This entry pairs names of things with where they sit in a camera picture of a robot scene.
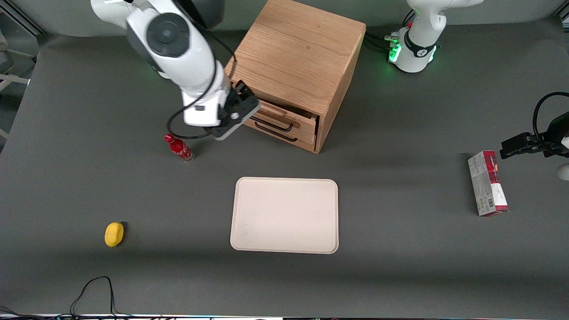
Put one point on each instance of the wooden drawer cabinet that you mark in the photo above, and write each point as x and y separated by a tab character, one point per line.
298	53

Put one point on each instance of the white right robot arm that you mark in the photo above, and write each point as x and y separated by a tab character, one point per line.
178	49

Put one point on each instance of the beige rectangular tray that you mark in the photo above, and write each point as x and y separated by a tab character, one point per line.
284	215

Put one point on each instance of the white frame beside table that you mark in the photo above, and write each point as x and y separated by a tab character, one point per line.
11	75

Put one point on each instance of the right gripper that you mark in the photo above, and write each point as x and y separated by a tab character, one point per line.
240	94

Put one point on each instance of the yellow lemon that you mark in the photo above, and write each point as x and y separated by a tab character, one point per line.
114	234

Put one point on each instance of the red cola bottle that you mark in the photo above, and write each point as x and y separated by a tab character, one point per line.
180	149

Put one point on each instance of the aluminium frame profile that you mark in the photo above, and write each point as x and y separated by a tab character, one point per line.
22	15

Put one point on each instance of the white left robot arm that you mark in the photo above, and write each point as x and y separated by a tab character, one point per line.
418	49

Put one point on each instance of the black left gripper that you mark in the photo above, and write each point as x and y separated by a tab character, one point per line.
556	131

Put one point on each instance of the gray wrist camera mount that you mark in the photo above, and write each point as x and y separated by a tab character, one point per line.
231	125

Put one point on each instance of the red and white carton box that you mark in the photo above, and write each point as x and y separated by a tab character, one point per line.
486	184

